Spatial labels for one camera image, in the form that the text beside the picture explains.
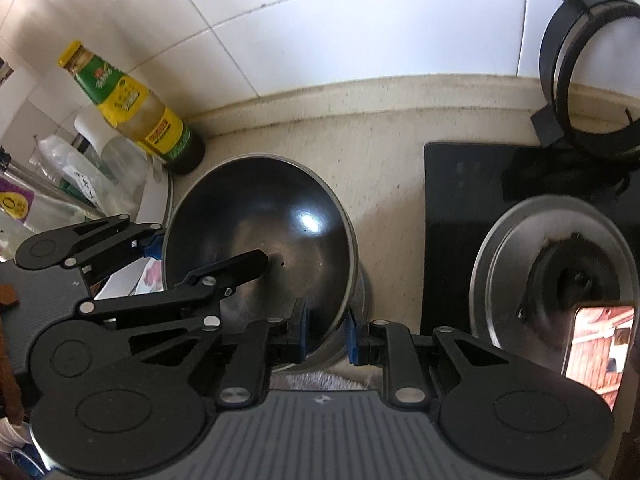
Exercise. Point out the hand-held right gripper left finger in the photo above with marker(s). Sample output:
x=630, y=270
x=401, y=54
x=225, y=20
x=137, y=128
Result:
x=301, y=332

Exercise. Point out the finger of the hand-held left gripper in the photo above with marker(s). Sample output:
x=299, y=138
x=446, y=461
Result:
x=240, y=267
x=150, y=247

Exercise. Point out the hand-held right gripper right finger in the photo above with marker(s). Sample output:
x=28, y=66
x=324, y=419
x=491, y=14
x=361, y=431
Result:
x=353, y=345

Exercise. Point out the small white floral plate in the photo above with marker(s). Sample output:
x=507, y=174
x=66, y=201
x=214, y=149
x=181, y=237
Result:
x=145, y=280

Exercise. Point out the white cloth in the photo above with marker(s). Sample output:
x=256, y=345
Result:
x=320, y=380

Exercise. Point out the white round tray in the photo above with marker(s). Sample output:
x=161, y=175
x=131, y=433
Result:
x=155, y=195

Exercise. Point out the purple label packet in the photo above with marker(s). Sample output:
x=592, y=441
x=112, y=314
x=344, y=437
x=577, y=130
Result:
x=15, y=205

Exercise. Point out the yellow green label bottle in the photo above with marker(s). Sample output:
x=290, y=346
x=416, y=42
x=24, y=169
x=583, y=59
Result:
x=130, y=105

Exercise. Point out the black glass gas stove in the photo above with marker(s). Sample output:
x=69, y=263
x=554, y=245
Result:
x=450, y=235

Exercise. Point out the steel burner plate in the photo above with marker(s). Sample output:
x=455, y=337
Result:
x=505, y=260

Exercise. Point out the black burner head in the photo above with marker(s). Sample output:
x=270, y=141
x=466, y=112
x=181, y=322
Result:
x=555, y=270

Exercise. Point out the smartphone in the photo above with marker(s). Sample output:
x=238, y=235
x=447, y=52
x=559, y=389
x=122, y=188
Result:
x=595, y=350

